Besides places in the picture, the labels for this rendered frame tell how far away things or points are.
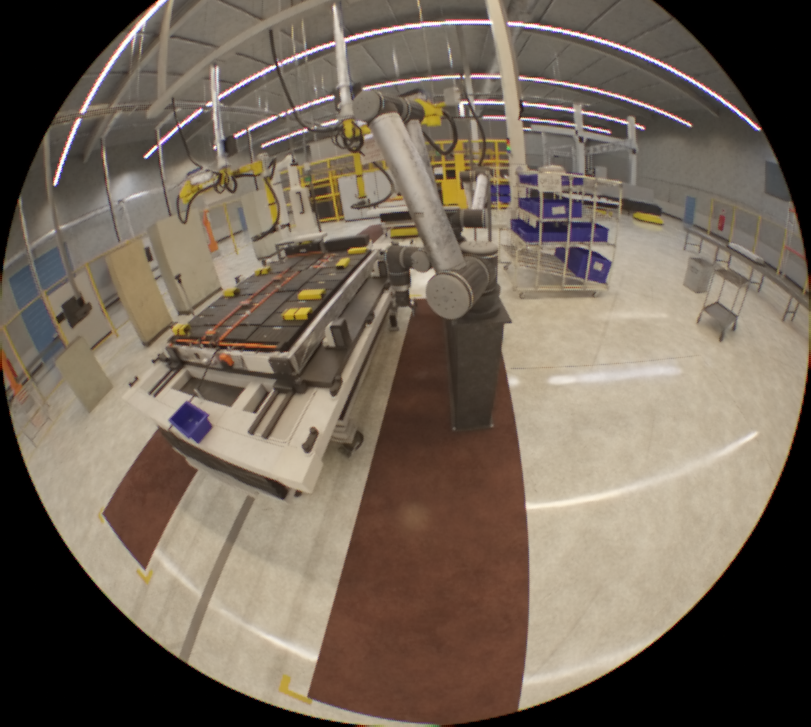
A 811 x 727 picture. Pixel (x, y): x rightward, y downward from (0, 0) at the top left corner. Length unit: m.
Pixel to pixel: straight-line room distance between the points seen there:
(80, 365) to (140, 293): 1.86
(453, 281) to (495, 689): 1.98
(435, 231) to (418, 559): 1.61
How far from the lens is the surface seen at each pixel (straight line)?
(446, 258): 1.05
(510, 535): 1.68
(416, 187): 1.05
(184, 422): 1.49
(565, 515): 1.81
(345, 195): 11.67
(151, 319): 5.99
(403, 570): 1.62
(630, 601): 1.95
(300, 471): 0.96
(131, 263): 5.89
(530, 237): 3.53
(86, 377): 5.38
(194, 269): 6.53
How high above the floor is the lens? 1.61
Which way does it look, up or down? 31 degrees down
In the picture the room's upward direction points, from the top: 7 degrees counter-clockwise
